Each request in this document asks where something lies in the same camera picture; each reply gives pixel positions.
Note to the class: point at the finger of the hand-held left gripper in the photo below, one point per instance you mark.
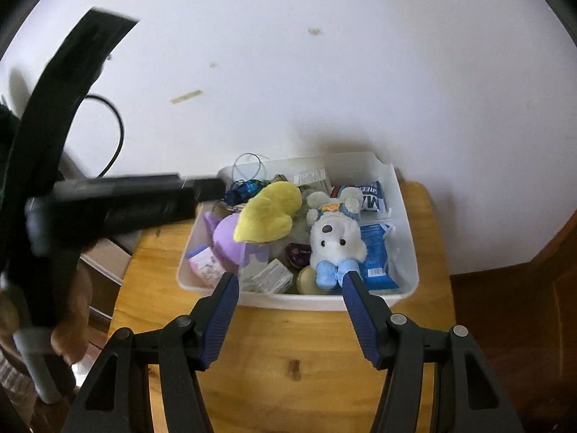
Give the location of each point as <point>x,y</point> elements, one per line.
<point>135,203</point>

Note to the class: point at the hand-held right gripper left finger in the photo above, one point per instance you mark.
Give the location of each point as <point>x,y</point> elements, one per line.
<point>221,320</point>

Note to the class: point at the blue floral pouch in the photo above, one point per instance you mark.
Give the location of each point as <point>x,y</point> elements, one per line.
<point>245,191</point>

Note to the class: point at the yellow plush toy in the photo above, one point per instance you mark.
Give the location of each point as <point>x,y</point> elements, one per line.
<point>266,216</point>

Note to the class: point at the white plastic bin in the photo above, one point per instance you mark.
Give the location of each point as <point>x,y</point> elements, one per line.
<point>315,302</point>

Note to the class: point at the gold round tin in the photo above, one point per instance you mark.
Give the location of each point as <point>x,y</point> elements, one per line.
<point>308,282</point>

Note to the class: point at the white barcode box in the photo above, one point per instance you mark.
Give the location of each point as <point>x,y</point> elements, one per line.
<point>268,277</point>

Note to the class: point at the white paper label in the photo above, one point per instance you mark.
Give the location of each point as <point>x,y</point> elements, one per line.
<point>311,178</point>

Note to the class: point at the white bear plush toy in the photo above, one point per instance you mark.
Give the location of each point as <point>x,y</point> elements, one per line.
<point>336,239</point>

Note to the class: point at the wooden door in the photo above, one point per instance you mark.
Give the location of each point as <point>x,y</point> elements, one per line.
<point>518,324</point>

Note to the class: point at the blue packet in clear wrap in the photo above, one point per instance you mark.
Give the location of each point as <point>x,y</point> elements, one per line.
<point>378,252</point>

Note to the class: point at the striped cloth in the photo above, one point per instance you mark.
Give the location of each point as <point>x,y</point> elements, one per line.
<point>13,379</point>

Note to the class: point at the purple plush toy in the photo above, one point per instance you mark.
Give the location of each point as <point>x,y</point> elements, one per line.
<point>225,239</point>

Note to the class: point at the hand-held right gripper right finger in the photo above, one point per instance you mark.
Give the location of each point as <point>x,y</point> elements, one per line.
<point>365,320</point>

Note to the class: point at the blue packet with white letters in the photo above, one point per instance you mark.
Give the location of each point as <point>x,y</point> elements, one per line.
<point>372,198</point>

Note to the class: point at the pink printed packet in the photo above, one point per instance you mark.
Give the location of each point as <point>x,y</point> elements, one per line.
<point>207,266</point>

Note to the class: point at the tan tape strip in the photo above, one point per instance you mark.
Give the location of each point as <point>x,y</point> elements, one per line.
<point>185,97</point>

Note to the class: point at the person's left hand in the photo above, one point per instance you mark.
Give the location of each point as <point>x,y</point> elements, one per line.
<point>72,320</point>

